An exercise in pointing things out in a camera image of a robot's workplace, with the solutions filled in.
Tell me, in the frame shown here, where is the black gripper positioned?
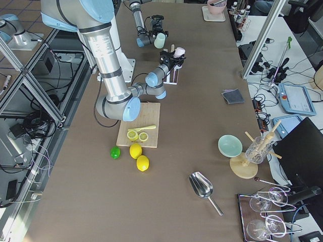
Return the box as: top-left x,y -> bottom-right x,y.
159,50 -> 186,71
149,15 -> 169,39

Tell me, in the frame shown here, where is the pink cup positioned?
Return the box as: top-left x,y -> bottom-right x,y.
173,47 -> 186,58

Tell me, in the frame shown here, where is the mint green cup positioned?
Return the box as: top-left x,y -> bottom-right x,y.
154,33 -> 166,49

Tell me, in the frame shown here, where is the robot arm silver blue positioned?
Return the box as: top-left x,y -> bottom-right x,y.
41,1 -> 185,122
129,1 -> 169,49

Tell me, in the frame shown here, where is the cream plastic tray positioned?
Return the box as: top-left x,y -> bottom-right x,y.
202,6 -> 226,22

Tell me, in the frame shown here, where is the wooden cutting board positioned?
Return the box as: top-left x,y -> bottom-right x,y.
116,102 -> 160,148

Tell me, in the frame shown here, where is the pink bowl of ice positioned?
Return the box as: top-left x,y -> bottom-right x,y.
207,0 -> 227,14

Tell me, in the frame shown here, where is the yellow plastic knife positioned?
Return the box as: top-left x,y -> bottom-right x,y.
127,125 -> 156,132

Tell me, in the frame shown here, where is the grey folded cloth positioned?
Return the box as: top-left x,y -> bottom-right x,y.
222,89 -> 245,105

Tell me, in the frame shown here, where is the small bottle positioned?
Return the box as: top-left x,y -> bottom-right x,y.
230,2 -> 238,15
245,5 -> 251,16
236,10 -> 245,23

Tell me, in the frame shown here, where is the lemon slice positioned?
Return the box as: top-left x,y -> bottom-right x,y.
127,130 -> 139,141
138,132 -> 149,142

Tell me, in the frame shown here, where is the whole yellow lemon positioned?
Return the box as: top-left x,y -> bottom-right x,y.
136,155 -> 149,171
129,143 -> 142,159

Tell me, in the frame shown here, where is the green lime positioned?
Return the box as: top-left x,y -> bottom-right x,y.
110,146 -> 121,159

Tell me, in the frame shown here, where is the mint green bowl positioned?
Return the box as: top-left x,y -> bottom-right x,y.
218,135 -> 243,158

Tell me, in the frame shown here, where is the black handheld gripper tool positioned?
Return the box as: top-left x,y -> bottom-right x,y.
267,57 -> 289,83

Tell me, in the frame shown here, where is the metal reacher stick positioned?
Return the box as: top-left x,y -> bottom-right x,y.
270,36 -> 292,87

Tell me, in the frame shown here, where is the clear glass on stand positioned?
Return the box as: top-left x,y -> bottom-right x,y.
245,137 -> 273,164

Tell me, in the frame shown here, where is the wooden mug tree stand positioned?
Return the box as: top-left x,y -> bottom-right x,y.
230,121 -> 282,179

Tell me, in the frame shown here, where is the blue teach pendant tablet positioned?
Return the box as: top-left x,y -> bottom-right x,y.
278,83 -> 316,116

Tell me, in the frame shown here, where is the metal scoop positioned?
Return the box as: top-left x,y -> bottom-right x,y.
189,171 -> 223,216

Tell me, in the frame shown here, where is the black laptop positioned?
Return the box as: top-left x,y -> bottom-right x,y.
274,117 -> 322,188

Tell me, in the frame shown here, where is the wine glass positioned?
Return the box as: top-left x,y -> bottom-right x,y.
246,215 -> 287,241
249,187 -> 288,212

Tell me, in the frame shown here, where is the black glass tray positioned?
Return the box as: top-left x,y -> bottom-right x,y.
237,190 -> 296,241

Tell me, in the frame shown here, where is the white wire cup rack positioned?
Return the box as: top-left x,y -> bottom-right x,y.
164,44 -> 182,85

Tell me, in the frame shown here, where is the aluminium frame post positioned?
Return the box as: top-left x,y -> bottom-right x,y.
241,0 -> 286,80

